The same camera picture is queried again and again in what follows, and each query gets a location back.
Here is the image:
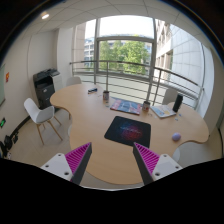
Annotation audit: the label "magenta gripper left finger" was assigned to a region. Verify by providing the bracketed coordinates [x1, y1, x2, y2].
[41, 143, 92, 185]

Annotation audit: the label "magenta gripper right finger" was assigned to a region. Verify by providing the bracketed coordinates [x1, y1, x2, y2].
[133, 143, 182, 185]

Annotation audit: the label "lilac computer mouse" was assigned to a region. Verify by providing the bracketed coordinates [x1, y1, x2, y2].
[172, 133, 181, 141]

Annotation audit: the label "black galaxy mouse pad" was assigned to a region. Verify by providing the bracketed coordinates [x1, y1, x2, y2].
[104, 116, 151, 147]

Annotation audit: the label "light blue open booklet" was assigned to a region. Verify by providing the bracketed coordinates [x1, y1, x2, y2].
[151, 105, 175, 118]

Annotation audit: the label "white chair wooden legs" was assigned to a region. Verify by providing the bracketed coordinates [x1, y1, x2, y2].
[24, 98, 61, 139]

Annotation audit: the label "right patterned can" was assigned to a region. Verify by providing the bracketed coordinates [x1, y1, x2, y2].
[142, 101, 150, 112]

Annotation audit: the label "colourful book on table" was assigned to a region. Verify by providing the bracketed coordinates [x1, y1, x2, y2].
[110, 99, 141, 115]

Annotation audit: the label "white chair right back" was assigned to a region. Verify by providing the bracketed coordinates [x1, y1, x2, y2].
[162, 88, 178, 105]

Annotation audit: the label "black cylindrical speaker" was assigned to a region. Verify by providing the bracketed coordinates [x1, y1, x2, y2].
[172, 94, 183, 112]

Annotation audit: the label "small dark blue object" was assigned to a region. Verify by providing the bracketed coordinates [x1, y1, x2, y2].
[88, 88, 98, 94]

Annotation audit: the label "black office printer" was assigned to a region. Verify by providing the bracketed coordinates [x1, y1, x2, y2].
[33, 69, 63, 109]

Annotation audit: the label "white chair behind table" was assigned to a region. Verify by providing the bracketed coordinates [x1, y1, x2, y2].
[66, 76, 82, 86]

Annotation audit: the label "metal balcony railing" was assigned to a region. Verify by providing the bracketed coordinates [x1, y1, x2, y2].
[70, 60, 204, 108]

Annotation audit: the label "round ceiling light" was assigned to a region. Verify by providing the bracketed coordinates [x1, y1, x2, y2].
[41, 13, 49, 20]

